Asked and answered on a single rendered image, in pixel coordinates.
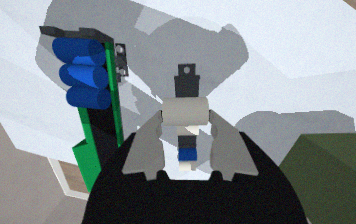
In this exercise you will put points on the blue cylinder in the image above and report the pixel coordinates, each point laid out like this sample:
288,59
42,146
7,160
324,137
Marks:
187,154
88,98
79,51
85,76

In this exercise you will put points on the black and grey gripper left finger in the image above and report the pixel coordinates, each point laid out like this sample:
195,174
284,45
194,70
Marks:
138,159

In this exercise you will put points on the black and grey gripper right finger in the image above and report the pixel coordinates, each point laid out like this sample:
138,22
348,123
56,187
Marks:
241,160

